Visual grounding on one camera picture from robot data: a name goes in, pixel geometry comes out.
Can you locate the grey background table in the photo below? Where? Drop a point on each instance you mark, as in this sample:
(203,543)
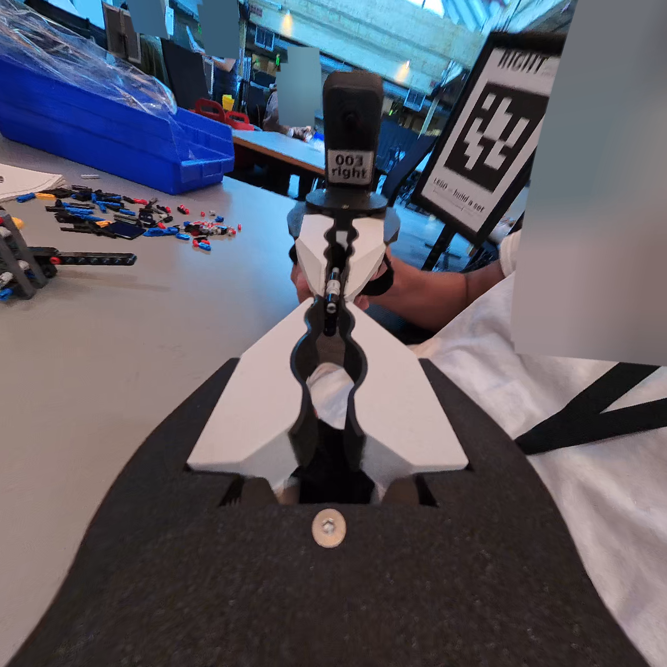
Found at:
(281,148)

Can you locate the person's right hand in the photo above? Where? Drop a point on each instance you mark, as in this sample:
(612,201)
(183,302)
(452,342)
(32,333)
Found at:
(301,286)

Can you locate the blue yellow lego subassembly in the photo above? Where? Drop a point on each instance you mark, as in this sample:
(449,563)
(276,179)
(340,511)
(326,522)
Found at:
(94,258)

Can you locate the blue plastic storage bin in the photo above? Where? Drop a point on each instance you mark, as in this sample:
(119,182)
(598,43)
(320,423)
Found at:
(104,135)

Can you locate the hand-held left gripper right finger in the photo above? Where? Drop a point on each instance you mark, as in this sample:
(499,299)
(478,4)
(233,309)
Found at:
(406,411)

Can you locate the black office chair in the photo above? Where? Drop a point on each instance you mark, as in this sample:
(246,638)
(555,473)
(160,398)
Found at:
(401,166)

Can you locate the pile of loose lego pieces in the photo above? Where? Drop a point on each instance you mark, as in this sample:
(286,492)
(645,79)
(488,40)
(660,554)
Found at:
(104,213)

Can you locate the white lego instruction booklet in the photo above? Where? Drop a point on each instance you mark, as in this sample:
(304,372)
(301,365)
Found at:
(26,180)

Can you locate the person's right forearm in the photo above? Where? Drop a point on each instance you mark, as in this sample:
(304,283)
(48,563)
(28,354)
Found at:
(432,297)

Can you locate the clear plastic bag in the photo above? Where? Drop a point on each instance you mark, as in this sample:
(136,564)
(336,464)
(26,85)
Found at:
(78,57)

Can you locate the framed black white marker sign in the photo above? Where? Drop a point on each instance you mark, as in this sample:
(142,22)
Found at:
(469,198)

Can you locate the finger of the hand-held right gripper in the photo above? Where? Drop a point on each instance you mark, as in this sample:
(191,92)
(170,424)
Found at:
(367,250)
(311,250)

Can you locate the short black lego beam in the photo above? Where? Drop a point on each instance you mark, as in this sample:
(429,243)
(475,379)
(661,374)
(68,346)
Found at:
(332,323)

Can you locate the red plastic basket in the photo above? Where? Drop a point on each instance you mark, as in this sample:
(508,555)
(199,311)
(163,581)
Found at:
(239,121)
(210,110)

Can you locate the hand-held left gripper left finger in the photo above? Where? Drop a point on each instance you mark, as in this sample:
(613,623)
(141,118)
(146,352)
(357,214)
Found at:
(250,411)

